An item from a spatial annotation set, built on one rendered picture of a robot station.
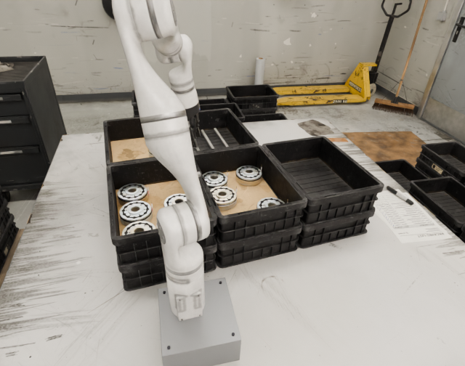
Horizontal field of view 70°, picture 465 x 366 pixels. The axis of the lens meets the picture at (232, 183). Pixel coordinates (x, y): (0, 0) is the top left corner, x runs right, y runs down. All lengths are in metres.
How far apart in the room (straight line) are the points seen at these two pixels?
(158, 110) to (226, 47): 3.84
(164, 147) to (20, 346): 0.70
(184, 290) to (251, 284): 0.34
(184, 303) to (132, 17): 0.63
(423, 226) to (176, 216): 1.08
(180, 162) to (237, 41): 3.87
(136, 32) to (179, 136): 0.20
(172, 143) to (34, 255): 0.81
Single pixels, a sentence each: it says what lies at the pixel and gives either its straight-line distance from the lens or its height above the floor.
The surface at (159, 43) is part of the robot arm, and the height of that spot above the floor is 1.39.
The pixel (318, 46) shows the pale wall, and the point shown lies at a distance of 4.89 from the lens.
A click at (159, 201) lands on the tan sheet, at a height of 0.83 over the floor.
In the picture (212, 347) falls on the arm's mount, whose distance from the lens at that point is 0.90.
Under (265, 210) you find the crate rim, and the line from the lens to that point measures 1.02.
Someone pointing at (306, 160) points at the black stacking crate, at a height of 0.83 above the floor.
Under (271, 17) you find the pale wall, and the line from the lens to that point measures 4.56.
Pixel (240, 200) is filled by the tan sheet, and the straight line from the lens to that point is 1.21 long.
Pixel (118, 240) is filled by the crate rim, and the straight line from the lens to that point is 0.95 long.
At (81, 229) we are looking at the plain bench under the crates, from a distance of 1.38.
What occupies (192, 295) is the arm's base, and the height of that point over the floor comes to 0.89.
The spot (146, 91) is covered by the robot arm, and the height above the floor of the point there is 1.35.
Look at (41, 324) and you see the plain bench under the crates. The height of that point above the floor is 0.70.
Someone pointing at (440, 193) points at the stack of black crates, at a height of 0.38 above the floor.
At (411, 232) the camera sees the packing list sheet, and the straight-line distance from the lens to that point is 1.48.
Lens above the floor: 1.57
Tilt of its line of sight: 35 degrees down
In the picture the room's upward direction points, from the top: 2 degrees clockwise
